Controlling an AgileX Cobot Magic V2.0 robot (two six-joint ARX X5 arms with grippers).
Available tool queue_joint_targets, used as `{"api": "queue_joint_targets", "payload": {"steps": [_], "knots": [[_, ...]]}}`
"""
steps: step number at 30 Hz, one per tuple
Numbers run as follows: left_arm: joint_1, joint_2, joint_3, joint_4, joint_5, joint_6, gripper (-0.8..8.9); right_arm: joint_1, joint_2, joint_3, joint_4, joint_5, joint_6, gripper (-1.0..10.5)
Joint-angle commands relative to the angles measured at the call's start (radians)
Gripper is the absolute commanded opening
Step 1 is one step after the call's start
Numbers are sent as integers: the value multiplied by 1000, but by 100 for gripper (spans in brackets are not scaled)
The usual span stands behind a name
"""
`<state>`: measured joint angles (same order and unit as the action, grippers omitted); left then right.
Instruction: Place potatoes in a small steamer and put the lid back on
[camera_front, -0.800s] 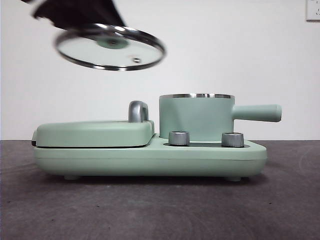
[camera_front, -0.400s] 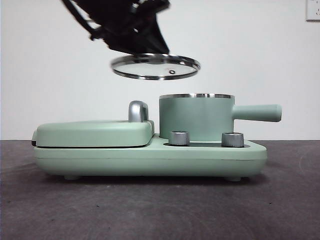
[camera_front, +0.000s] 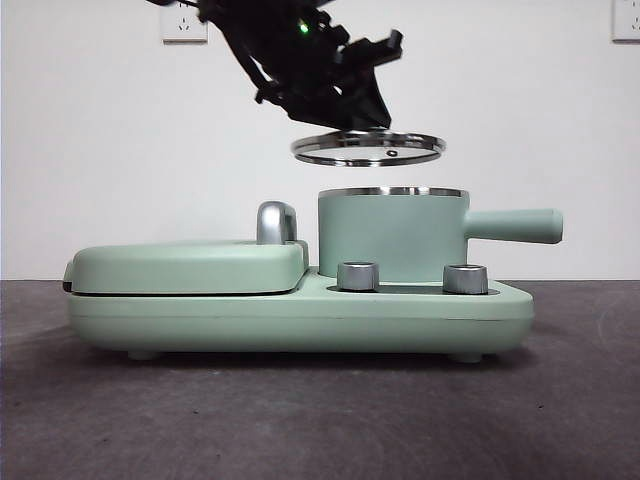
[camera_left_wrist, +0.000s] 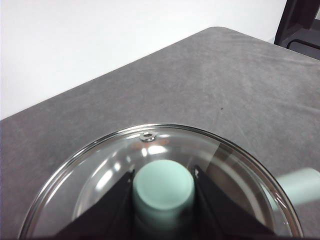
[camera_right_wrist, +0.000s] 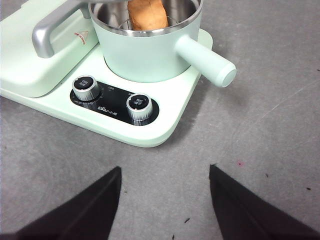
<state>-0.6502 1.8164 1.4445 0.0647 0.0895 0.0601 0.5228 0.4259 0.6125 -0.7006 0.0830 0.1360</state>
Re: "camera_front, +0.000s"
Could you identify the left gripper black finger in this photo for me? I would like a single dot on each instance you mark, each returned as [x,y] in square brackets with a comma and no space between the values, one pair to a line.
[372,105]
[320,111]

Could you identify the glass lid with green knob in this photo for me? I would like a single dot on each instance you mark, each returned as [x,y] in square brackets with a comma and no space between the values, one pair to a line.
[350,150]

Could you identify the silver control knob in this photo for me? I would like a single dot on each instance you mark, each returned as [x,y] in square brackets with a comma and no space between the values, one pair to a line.
[466,280]
[358,276]

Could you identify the green breakfast machine base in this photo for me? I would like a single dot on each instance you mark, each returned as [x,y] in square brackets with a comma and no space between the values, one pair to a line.
[300,320]

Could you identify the white wall socket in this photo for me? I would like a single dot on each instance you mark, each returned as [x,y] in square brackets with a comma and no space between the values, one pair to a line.
[627,20]
[182,27]

